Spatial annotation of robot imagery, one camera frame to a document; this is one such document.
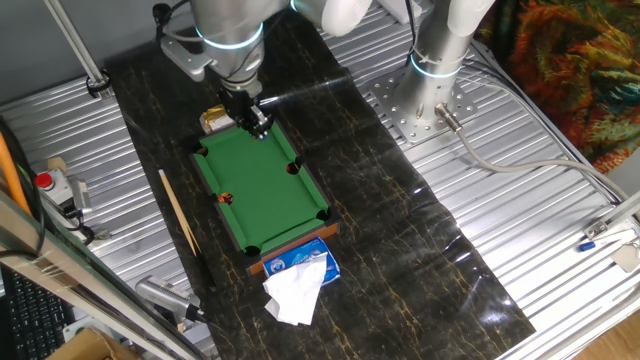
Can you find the green mini pool table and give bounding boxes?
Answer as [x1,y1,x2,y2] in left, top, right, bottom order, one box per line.
[188,115,341,277]

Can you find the colourful patterned cloth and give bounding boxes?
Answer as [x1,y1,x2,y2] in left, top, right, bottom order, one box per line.
[474,0,640,174]

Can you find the orange tube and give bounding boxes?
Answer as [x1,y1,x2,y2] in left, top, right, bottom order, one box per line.
[0,132,32,216]

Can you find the green button box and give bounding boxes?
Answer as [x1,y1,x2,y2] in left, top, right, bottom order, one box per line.
[63,317,102,342]

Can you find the silver aluminium pole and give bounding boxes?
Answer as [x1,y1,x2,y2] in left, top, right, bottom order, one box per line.
[42,0,109,89]

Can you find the aluminium profile bar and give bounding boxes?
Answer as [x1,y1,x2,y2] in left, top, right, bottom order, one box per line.
[592,189,640,235]

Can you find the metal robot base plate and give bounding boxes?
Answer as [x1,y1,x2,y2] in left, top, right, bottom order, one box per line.
[368,64,480,146]

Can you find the black camera cable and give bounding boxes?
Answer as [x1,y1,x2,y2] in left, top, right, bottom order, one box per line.
[152,0,194,32]

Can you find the red emergency stop box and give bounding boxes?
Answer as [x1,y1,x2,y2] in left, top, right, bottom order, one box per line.
[33,167,94,216]

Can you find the black pole clamp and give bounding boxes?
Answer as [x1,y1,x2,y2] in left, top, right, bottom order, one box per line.
[85,69,112,99]

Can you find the thick grey cable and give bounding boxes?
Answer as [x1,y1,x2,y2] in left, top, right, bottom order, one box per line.
[433,102,640,206]

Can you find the gold foil box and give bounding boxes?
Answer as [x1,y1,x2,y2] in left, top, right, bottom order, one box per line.
[199,103,235,135]

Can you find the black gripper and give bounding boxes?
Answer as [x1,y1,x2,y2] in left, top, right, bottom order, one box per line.
[219,84,274,141]

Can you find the blue tissue pack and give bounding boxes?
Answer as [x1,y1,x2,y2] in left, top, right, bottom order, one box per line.
[261,236,342,287]

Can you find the silver frame bar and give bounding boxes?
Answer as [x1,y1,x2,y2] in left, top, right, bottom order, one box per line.
[0,189,209,360]

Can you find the blue capped marker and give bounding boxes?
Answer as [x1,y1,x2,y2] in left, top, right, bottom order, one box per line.
[578,229,639,253]

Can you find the black power cable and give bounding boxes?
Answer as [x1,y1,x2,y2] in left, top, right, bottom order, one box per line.
[403,0,422,62]

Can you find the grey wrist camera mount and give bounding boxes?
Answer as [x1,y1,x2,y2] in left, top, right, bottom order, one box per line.
[152,2,215,84]

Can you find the silver depth camera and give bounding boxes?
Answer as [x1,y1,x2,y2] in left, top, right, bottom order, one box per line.
[134,274,202,321]

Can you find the wooden cue stick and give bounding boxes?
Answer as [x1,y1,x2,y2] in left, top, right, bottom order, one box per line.
[157,168,218,293]

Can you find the white paper tag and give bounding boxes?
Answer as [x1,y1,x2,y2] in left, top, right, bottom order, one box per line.
[609,242,640,274]

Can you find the white plastic box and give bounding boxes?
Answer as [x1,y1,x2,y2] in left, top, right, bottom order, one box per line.
[377,0,417,25]

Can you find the black keyboard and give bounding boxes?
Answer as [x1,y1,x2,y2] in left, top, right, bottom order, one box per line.
[0,267,76,360]

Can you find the cardboard box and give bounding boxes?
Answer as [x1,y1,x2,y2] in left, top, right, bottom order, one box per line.
[44,327,141,360]

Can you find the white tissue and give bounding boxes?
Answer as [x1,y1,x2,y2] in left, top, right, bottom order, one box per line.
[262,252,330,327]

